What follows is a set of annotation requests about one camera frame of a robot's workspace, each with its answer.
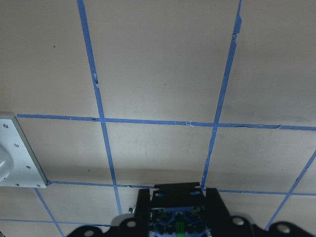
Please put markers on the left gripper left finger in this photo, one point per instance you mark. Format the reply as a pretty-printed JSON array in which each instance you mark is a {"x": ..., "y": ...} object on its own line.
[{"x": 138, "y": 225}]

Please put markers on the red emergency stop button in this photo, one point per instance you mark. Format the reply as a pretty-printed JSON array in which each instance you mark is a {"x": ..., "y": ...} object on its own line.
[{"x": 178, "y": 210}]

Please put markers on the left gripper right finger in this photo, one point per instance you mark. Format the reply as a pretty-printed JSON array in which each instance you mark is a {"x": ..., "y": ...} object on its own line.
[{"x": 219, "y": 220}]

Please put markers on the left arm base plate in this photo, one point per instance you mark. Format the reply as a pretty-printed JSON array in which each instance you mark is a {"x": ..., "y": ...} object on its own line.
[{"x": 19, "y": 166}]

